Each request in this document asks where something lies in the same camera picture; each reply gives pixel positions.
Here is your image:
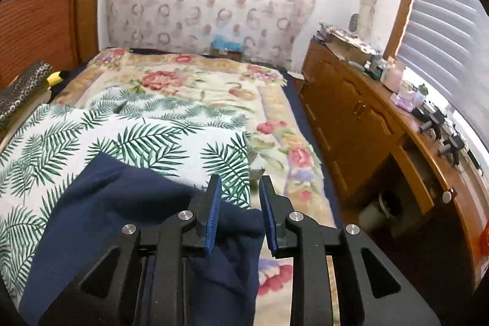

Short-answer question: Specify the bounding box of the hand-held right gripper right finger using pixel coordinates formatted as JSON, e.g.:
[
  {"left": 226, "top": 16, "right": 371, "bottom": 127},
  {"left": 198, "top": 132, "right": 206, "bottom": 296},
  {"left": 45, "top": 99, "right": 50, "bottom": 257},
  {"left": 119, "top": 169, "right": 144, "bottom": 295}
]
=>
[{"left": 259, "top": 175, "right": 440, "bottom": 326}]

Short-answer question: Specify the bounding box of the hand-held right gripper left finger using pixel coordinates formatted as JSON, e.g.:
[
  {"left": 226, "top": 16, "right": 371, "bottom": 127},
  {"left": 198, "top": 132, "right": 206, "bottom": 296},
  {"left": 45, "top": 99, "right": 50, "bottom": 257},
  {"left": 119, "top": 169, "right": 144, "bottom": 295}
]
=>
[{"left": 38, "top": 174, "right": 223, "bottom": 326}]

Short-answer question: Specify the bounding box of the navy t-shirt with orange print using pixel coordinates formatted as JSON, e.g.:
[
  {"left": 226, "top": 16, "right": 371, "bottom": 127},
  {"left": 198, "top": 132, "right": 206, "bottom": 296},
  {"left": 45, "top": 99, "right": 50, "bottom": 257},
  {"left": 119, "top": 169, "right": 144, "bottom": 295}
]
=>
[{"left": 19, "top": 152, "right": 267, "bottom": 326}]

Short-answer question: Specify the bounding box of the grey cylindrical bin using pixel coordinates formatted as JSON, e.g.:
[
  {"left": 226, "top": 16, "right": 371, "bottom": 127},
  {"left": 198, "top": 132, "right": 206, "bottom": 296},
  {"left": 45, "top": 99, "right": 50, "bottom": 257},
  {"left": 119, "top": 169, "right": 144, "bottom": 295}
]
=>
[{"left": 358, "top": 192, "right": 403, "bottom": 236}]

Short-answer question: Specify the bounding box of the wooden cabinet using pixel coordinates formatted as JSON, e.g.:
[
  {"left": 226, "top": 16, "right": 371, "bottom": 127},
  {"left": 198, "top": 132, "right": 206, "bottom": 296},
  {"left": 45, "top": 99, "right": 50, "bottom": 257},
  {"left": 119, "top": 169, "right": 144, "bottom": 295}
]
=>
[{"left": 298, "top": 38, "right": 489, "bottom": 285}]

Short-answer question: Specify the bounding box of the floral print blanket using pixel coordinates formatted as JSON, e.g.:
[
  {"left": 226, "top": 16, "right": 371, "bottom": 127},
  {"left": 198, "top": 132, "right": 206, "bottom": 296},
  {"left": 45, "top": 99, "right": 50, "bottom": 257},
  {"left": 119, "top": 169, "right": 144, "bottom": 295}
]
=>
[{"left": 51, "top": 47, "right": 337, "bottom": 326}]

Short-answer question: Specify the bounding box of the blue box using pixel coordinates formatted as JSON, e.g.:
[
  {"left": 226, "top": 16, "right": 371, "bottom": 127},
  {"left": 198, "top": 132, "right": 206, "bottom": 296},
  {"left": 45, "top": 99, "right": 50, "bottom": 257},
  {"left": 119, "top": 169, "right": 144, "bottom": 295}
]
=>
[{"left": 210, "top": 36, "right": 245, "bottom": 61}]

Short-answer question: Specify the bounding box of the palm leaf print blanket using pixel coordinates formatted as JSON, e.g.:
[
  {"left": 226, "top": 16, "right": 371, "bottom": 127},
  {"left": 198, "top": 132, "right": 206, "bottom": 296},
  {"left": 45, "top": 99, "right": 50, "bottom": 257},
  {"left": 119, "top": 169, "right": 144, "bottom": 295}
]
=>
[{"left": 0, "top": 87, "right": 253, "bottom": 307}]

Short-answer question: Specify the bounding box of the purple box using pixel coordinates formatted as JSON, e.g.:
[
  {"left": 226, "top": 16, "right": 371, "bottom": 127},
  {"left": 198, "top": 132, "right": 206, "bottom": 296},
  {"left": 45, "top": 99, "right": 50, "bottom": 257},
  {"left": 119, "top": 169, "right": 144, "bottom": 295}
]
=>
[{"left": 397, "top": 91, "right": 419, "bottom": 112}]

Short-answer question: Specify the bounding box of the black handheld device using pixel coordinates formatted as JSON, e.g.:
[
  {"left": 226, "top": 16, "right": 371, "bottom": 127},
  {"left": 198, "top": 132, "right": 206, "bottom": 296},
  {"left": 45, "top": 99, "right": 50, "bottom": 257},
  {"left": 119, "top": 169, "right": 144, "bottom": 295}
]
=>
[
  {"left": 439, "top": 133, "right": 469, "bottom": 167},
  {"left": 410, "top": 102, "right": 448, "bottom": 140}
]

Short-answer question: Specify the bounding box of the pink box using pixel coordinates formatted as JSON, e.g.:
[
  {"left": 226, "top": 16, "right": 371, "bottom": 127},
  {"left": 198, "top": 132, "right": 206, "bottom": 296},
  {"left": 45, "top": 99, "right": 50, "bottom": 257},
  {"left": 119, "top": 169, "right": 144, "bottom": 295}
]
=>
[{"left": 380, "top": 60, "right": 406, "bottom": 92}]

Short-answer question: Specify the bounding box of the cardboard box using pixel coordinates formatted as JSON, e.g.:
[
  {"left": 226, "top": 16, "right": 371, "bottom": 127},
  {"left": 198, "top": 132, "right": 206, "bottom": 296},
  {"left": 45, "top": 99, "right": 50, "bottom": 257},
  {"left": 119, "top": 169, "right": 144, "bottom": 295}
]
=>
[{"left": 326, "top": 28, "right": 377, "bottom": 62}]

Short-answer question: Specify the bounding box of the yellow plush toy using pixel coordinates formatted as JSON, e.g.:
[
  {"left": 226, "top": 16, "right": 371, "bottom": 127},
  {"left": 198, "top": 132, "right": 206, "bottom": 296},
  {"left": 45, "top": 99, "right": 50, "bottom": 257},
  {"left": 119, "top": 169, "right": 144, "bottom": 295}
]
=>
[{"left": 46, "top": 70, "right": 72, "bottom": 88}]

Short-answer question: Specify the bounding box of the window blind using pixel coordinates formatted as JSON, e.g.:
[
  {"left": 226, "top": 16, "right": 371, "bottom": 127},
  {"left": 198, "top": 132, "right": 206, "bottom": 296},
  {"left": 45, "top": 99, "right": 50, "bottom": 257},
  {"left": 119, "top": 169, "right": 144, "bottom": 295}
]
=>
[{"left": 395, "top": 0, "right": 489, "bottom": 129}]

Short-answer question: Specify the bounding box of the wooden louvre door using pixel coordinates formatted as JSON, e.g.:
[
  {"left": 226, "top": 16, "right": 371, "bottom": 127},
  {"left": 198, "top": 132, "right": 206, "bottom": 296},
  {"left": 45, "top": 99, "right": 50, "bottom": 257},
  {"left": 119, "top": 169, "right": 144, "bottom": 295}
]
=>
[{"left": 0, "top": 0, "right": 108, "bottom": 90}]

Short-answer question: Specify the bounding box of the black ring-dotted pillow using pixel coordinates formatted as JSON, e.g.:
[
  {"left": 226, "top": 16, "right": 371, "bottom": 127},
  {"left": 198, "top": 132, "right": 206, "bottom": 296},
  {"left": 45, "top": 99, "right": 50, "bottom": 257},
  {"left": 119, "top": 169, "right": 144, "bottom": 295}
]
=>
[{"left": 0, "top": 60, "right": 53, "bottom": 130}]

